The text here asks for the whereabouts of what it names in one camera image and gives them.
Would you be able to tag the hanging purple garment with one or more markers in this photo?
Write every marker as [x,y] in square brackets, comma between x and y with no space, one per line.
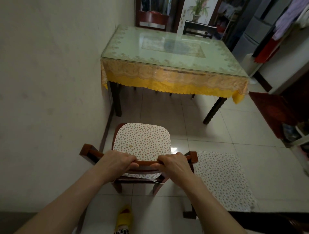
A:
[288,18]

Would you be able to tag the brown wooden chair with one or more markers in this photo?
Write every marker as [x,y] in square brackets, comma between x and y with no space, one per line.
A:
[89,151]

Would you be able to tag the yellow slipper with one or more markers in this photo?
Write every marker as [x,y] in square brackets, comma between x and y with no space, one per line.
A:
[123,217]

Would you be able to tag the yellow lace tablecloth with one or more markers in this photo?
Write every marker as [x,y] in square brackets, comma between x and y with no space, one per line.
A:
[173,78]

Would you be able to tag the person's right forearm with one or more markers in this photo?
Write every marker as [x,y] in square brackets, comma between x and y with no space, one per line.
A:
[210,209]

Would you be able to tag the dark red floor mat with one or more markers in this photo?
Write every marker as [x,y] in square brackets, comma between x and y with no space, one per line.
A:
[270,111]

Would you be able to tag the hanging red cloth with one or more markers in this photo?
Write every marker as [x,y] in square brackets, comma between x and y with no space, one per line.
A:
[266,51]

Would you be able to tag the white plastic rack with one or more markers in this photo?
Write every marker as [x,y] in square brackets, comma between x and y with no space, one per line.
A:
[301,142]

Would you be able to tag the person's left thumb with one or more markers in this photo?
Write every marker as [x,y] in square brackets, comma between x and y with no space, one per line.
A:
[132,165]

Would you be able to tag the floral patterned seat cushion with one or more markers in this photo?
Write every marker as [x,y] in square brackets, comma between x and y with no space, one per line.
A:
[222,178]
[142,139]

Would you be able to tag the clear glass table cover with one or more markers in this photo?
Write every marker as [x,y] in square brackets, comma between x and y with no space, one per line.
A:
[135,48]

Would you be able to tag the person's right hand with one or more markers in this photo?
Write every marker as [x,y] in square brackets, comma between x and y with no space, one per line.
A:
[177,168]

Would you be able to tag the black dining chair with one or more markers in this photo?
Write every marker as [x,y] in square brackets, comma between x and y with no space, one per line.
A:
[199,27]

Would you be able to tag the potted green plant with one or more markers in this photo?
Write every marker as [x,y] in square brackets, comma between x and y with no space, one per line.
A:
[198,9]

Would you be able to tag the white waste bin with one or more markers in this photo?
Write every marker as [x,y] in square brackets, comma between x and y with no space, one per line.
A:
[251,65]

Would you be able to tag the cluttered storage shelf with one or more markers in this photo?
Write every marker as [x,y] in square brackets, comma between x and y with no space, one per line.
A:
[225,19]

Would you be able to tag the person's left forearm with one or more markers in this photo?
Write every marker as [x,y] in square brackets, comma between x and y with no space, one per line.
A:
[65,207]

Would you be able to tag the reddish brown dining chair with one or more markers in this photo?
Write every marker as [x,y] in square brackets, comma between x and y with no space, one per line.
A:
[152,18]

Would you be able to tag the person's left hand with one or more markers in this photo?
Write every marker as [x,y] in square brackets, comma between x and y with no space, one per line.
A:
[113,165]

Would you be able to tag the person's right thumb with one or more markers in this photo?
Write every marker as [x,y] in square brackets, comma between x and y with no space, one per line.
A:
[156,166]

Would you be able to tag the dark wooden dining table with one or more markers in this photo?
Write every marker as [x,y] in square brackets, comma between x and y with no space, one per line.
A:
[214,110]

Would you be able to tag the grey refrigerator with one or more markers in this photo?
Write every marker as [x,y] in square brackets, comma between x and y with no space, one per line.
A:
[253,31]

